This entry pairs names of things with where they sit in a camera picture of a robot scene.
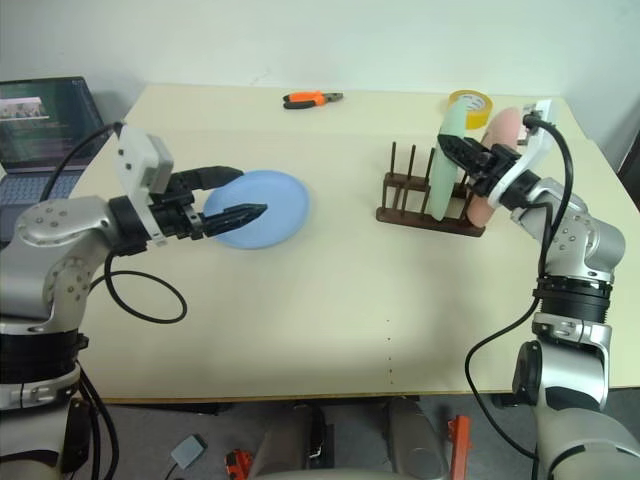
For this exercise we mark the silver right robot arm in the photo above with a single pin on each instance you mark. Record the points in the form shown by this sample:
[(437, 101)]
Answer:
[(575, 235)]

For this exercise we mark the green plate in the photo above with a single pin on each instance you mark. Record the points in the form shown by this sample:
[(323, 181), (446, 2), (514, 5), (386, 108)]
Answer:
[(445, 175)]

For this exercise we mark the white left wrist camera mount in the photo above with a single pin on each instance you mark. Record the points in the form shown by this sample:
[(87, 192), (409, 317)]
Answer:
[(132, 155)]

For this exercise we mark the blue plate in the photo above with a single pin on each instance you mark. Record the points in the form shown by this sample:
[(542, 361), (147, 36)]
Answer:
[(280, 205)]

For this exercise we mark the grey foot pedal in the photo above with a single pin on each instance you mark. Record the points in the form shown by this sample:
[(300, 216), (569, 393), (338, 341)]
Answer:
[(189, 450)]

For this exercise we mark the open laptop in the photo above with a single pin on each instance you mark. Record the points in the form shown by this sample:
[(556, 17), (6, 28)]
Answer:
[(30, 150)]

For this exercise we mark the grey rounded shape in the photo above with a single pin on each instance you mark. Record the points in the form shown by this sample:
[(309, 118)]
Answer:
[(417, 435)]

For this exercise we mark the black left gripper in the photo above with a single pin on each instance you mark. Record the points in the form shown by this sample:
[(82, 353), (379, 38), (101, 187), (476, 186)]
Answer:
[(175, 215)]

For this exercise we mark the pink plate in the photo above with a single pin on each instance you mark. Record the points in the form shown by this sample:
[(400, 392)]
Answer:
[(502, 130)]

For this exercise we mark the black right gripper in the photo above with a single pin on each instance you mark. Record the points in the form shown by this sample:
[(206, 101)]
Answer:
[(500, 162)]

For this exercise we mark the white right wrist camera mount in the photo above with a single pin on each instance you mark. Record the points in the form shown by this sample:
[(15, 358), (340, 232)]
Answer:
[(537, 145)]

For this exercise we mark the red metal bracket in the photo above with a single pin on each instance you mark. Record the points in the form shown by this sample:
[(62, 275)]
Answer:
[(461, 445)]

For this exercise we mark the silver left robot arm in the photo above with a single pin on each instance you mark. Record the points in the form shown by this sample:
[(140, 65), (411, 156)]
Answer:
[(60, 225)]

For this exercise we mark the small red tool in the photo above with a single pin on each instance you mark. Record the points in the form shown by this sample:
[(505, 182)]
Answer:
[(239, 462)]

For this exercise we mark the brown wooden dish rack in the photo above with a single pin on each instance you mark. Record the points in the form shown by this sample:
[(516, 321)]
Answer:
[(400, 215)]

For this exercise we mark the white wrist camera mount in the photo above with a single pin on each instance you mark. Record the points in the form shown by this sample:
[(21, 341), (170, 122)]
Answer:
[(132, 155), (537, 145)]

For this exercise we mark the yellow tape roll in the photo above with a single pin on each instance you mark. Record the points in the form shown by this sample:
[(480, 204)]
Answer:
[(480, 119)]

